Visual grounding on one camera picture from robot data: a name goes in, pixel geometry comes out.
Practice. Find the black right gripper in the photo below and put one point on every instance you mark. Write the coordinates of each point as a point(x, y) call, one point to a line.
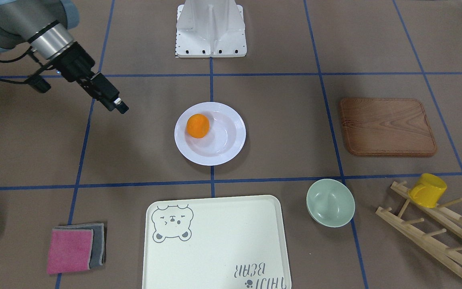
point(76, 64)

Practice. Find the orange fruit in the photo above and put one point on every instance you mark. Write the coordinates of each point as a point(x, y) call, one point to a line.
point(198, 126)

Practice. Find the white round plate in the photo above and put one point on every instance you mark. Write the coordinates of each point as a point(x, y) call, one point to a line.
point(224, 140)

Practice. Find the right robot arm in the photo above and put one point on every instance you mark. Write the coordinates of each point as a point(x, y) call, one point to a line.
point(45, 25)

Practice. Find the cream bear serving tray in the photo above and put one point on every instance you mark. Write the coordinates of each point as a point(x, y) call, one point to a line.
point(233, 242)

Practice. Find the yellow plastic cup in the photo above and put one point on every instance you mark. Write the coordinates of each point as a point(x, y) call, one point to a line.
point(428, 190)

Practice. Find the brown wooden cutting board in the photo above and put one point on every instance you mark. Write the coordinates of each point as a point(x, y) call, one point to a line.
point(386, 127)

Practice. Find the wooden drying rack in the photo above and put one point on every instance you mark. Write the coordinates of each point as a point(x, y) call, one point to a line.
point(445, 244)

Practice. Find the pink cleaning cloth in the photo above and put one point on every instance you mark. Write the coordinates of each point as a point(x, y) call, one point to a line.
point(69, 251)

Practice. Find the grey cleaning cloth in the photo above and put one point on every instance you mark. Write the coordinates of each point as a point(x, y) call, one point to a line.
point(98, 244)

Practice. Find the light green bowl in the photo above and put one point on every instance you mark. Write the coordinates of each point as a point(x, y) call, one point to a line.
point(330, 203)

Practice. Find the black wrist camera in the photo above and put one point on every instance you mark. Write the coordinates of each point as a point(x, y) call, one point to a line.
point(38, 83)

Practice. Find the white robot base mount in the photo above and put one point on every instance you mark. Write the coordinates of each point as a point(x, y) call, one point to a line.
point(210, 28)

